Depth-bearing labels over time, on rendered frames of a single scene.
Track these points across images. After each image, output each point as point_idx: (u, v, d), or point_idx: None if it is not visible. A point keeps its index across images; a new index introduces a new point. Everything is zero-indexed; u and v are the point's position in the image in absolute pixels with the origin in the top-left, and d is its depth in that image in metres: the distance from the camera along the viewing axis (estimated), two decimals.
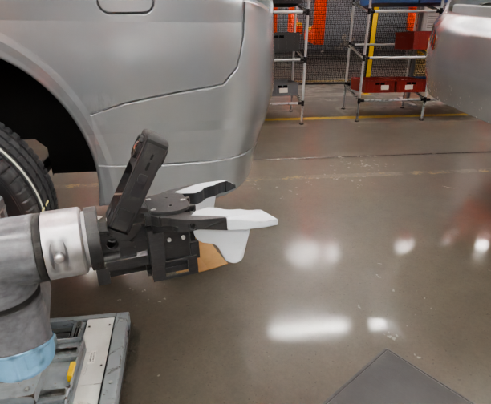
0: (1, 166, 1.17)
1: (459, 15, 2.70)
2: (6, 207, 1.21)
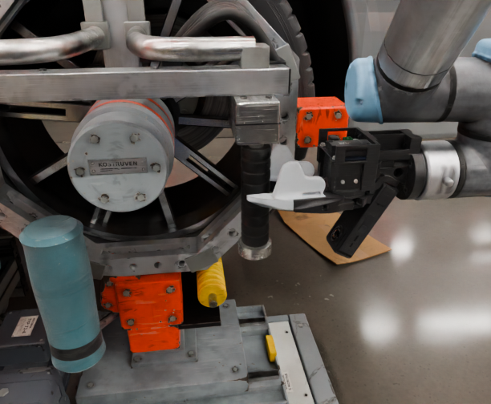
0: (288, 3, 0.73)
1: None
2: None
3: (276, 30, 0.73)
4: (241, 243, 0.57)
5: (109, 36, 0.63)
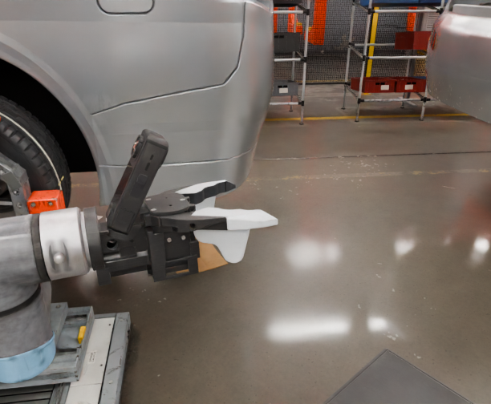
0: (24, 143, 1.35)
1: (459, 15, 2.70)
2: (28, 179, 1.39)
3: (18, 157, 1.35)
4: None
5: None
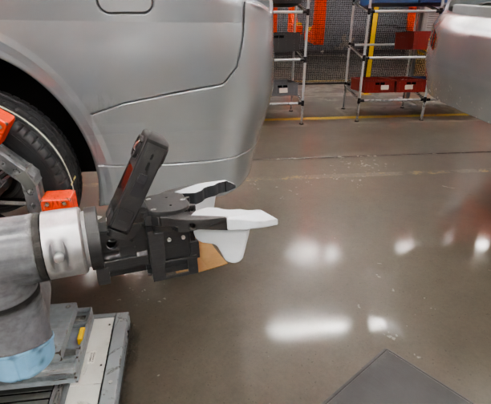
0: (38, 143, 1.35)
1: (459, 15, 2.70)
2: (41, 179, 1.38)
3: (31, 157, 1.35)
4: None
5: None
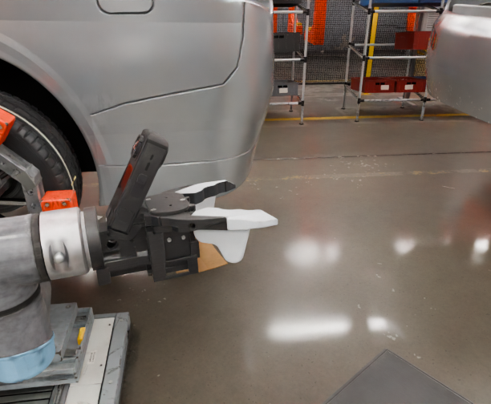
0: (38, 143, 1.35)
1: (459, 15, 2.70)
2: (41, 179, 1.38)
3: (32, 157, 1.35)
4: None
5: None
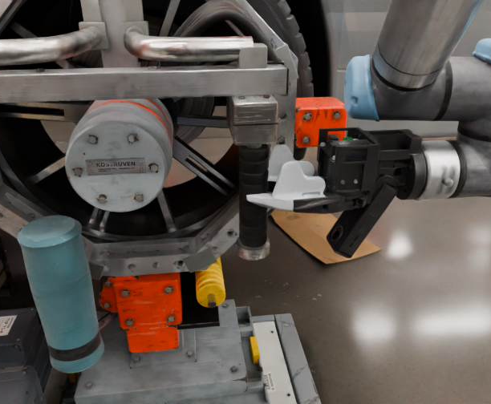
0: (286, 3, 0.73)
1: None
2: None
3: (274, 30, 0.73)
4: (239, 243, 0.57)
5: (107, 36, 0.62)
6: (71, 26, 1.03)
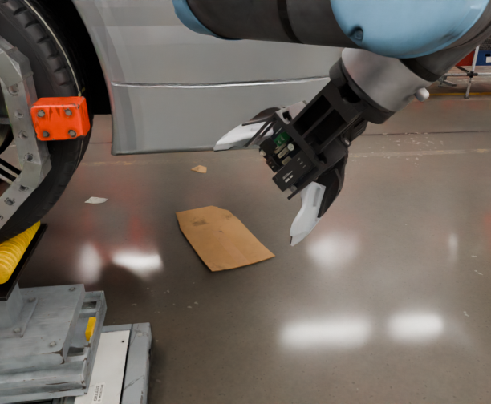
0: (26, 14, 0.84)
1: None
2: (32, 78, 0.88)
3: (17, 38, 0.84)
4: None
5: None
6: None
